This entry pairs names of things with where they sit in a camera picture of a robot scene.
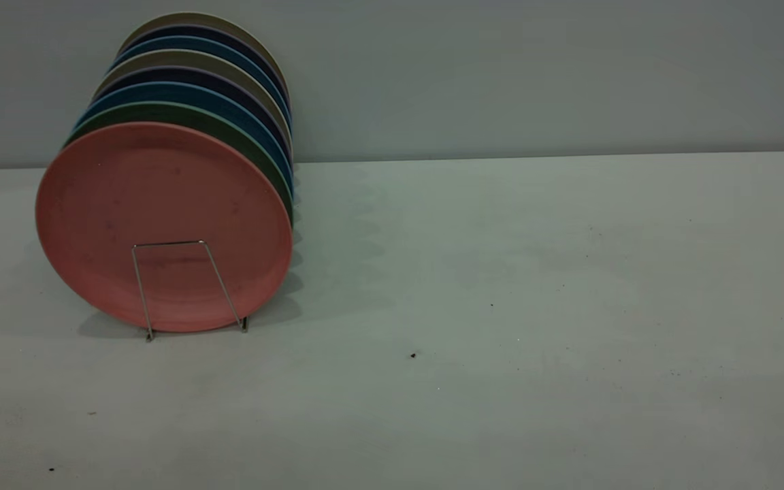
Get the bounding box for pink plate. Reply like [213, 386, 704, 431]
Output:
[35, 122, 293, 333]

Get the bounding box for green plate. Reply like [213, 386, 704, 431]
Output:
[63, 102, 295, 225]

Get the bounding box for large blue plate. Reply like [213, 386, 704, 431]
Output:
[74, 82, 293, 193]

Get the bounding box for large dark purple plate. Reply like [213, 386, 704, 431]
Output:
[93, 66, 293, 164]

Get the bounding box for small blue plate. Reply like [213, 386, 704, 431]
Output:
[112, 35, 292, 123]

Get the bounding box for small dark purple plate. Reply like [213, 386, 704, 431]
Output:
[120, 25, 291, 103]

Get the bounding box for large beige plate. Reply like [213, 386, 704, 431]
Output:
[93, 49, 292, 147]

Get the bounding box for small beige plate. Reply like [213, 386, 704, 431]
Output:
[117, 12, 289, 89]

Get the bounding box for metal wire plate rack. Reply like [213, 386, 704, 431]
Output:
[131, 240, 249, 342]

